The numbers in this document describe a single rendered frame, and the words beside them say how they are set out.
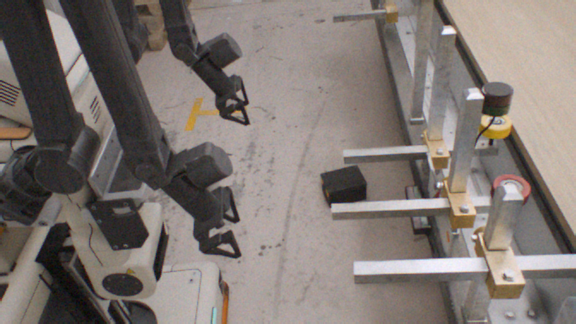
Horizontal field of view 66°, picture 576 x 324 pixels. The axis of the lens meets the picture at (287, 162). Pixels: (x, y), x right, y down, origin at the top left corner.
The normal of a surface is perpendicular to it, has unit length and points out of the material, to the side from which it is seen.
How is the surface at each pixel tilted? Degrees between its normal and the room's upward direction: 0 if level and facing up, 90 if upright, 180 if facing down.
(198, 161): 91
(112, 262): 90
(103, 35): 91
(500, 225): 90
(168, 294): 0
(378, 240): 0
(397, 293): 0
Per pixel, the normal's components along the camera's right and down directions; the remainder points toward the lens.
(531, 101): -0.11, -0.75
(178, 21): 0.07, 0.47
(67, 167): 0.05, 0.66
